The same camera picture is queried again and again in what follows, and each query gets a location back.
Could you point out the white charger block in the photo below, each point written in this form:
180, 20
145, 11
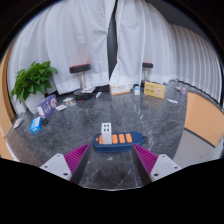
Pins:
106, 133

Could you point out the purple box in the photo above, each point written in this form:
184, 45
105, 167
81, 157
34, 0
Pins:
47, 106

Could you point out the white book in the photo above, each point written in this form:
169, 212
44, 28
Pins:
88, 89

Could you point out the white tube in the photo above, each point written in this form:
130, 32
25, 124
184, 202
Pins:
172, 101

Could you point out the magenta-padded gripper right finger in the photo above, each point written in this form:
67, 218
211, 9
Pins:
161, 165

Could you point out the small purple cup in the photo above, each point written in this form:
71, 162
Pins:
183, 90

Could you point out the printed card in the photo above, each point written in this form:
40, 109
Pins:
69, 101

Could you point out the yellow box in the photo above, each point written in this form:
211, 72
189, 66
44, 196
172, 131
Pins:
154, 90

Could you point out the black stool red-rimmed seat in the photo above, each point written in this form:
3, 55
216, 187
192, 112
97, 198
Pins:
147, 65
80, 68

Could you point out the green potted plant white pot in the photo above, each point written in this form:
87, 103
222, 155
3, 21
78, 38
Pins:
33, 80

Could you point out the small blue white box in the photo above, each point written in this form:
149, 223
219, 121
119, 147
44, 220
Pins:
137, 90

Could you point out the grey white card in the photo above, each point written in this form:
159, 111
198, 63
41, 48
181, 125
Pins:
18, 122

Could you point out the blue power strip orange sockets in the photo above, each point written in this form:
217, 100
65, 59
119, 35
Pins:
126, 146

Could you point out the white pen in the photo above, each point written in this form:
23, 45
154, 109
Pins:
98, 95

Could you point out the white curtain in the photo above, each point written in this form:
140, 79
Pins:
153, 36
66, 36

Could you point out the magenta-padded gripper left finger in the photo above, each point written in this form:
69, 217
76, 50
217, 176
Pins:
56, 165

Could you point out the white box orange print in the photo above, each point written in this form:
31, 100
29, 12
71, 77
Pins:
120, 89

